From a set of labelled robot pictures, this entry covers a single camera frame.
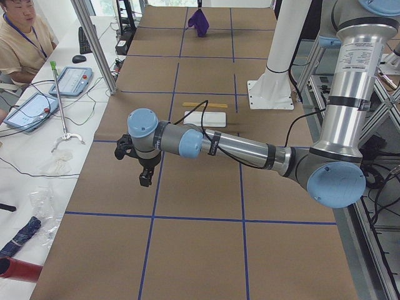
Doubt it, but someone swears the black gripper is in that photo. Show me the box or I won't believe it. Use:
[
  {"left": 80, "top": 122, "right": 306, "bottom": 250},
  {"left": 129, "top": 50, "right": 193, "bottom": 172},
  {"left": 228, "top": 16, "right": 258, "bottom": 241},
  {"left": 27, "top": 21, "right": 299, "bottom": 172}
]
[{"left": 135, "top": 149, "right": 161, "bottom": 187}]

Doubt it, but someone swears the purple cloth towel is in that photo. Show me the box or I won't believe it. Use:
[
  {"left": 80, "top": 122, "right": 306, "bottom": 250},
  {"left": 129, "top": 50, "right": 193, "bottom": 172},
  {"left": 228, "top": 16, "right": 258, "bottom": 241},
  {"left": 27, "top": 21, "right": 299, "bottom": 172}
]
[{"left": 187, "top": 9, "right": 209, "bottom": 38}]

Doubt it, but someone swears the wooden towel rack white base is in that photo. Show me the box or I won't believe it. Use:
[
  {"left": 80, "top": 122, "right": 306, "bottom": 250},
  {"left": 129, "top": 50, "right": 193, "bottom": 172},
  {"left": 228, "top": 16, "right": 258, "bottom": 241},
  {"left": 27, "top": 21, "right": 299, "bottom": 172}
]
[{"left": 182, "top": 102, "right": 228, "bottom": 128}]

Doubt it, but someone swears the metal reacher grabber stick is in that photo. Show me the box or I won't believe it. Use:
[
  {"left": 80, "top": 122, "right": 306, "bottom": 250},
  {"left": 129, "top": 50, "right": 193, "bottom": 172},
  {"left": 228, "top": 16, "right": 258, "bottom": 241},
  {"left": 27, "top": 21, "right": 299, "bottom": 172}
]
[{"left": 49, "top": 60, "right": 86, "bottom": 154}]

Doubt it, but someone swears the black power box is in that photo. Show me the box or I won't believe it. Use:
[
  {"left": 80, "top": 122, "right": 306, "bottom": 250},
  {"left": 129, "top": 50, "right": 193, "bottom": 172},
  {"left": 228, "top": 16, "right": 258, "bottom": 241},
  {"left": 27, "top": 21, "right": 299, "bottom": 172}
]
[{"left": 115, "top": 40, "right": 128, "bottom": 56}]

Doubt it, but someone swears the clear plastic bag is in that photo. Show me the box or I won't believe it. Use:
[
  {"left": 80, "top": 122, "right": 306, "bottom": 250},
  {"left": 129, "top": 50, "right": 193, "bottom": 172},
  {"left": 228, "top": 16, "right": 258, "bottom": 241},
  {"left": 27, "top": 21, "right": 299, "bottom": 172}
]
[{"left": 29, "top": 186, "right": 66, "bottom": 249}]

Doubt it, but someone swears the blue teach pendant far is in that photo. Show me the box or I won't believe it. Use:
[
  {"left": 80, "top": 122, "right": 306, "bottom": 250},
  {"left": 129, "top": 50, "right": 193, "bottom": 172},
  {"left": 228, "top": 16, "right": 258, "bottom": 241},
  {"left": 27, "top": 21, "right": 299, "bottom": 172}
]
[{"left": 52, "top": 66, "right": 93, "bottom": 98}]

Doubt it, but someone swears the blue teach pendant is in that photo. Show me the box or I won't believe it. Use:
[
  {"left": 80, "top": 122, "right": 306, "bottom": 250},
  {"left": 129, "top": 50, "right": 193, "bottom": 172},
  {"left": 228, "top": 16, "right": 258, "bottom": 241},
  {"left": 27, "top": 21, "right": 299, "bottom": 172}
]
[
  {"left": 4, "top": 92, "right": 59, "bottom": 133},
  {"left": 52, "top": 66, "right": 93, "bottom": 98}
]

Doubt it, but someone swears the black keyboard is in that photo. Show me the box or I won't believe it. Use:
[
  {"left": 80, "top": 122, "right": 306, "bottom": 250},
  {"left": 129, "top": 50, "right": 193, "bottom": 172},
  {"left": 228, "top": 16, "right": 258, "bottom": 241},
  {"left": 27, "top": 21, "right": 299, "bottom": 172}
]
[{"left": 78, "top": 26, "right": 92, "bottom": 54}]

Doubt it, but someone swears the blue teach pendant near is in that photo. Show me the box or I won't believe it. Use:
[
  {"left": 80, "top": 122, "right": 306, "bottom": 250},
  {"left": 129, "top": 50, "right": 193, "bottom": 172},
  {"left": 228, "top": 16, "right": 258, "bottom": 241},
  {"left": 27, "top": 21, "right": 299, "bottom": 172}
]
[{"left": 4, "top": 92, "right": 59, "bottom": 133}]

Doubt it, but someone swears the dark blue folded umbrella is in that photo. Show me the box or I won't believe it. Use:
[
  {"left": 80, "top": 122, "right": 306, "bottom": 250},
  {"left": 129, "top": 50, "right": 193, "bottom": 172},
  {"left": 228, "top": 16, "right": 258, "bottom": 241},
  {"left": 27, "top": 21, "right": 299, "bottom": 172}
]
[{"left": 1, "top": 216, "right": 41, "bottom": 258}]

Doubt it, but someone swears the black computer mouse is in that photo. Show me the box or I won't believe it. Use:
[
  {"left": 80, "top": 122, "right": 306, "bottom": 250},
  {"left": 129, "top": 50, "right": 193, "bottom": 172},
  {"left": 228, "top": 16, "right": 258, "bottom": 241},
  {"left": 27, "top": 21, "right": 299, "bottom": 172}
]
[{"left": 72, "top": 54, "right": 87, "bottom": 64}]

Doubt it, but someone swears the black pen on table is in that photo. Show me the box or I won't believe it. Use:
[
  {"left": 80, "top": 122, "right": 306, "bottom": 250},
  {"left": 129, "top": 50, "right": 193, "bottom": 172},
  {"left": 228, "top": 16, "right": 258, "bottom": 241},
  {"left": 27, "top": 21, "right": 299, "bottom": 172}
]
[{"left": 0, "top": 203, "right": 17, "bottom": 212}]

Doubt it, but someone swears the red cylinder tube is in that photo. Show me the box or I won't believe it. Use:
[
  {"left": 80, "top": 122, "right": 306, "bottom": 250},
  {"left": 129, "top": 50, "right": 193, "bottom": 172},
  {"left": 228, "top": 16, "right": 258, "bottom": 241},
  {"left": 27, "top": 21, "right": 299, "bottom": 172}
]
[{"left": 1, "top": 257, "right": 43, "bottom": 283}]

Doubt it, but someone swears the seated person beige shirt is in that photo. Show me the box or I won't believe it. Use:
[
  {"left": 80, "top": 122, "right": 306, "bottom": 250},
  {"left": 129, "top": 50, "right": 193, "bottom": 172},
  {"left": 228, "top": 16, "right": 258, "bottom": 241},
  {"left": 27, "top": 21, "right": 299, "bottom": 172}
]
[{"left": 1, "top": 1, "right": 57, "bottom": 86}]

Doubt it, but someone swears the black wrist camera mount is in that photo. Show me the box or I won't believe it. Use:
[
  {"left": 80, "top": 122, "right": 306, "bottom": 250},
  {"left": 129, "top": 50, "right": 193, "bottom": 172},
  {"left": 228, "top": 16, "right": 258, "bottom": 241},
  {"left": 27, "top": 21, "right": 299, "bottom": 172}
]
[{"left": 114, "top": 134, "right": 137, "bottom": 160}]

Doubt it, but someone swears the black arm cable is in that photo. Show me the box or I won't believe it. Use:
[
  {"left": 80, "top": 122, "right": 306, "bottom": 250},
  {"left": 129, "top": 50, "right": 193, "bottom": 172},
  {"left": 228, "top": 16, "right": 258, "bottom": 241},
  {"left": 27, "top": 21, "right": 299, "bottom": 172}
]
[{"left": 173, "top": 99, "right": 328, "bottom": 169}]

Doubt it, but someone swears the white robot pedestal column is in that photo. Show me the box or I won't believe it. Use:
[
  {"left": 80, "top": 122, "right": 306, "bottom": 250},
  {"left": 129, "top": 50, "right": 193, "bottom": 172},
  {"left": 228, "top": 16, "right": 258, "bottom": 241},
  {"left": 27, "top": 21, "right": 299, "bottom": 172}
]
[{"left": 247, "top": 0, "right": 312, "bottom": 110}]

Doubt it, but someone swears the aluminium frame post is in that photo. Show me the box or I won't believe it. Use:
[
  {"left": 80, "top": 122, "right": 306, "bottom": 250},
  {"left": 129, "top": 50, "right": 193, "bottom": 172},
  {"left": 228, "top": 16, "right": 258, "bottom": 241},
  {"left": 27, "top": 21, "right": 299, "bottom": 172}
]
[{"left": 71, "top": 0, "right": 116, "bottom": 95}]

